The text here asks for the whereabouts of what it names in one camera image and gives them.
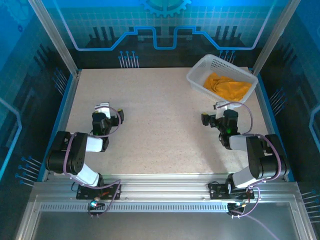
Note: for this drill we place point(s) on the yellow t-shirt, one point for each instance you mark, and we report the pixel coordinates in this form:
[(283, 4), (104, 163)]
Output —
[(225, 87)]

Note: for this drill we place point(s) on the white plastic basket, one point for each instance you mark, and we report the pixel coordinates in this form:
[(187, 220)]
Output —
[(197, 72)]

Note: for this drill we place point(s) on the small LED circuit board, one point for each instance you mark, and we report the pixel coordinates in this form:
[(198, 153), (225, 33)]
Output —
[(96, 204), (237, 205)]

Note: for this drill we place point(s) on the grey metal lower tray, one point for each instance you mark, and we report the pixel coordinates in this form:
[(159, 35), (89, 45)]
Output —
[(162, 225)]

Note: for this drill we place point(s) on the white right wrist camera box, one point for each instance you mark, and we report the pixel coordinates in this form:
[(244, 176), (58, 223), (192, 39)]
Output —
[(222, 107)]

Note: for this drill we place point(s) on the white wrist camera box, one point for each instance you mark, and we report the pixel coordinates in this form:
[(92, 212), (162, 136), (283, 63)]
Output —
[(222, 107), (102, 108)]

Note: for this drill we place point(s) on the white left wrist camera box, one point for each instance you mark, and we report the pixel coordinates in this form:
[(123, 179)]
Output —
[(102, 108)]

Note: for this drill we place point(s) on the aluminium side rail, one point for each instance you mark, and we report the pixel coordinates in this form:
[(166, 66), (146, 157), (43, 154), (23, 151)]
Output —
[(71, 87), (268, 112)]

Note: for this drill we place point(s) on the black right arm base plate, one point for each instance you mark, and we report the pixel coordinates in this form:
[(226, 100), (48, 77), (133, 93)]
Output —
[(217, 191)]

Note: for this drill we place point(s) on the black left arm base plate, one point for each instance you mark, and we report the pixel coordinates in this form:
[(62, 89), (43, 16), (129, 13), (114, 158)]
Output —
[(86, 193)]

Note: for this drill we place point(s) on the aluminium mounting rail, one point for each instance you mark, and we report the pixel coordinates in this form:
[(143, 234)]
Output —
[(162, 187)]

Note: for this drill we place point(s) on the aluminium frame post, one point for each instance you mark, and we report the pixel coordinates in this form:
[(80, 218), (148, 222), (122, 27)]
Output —
[(56, 37), (273, 37)]

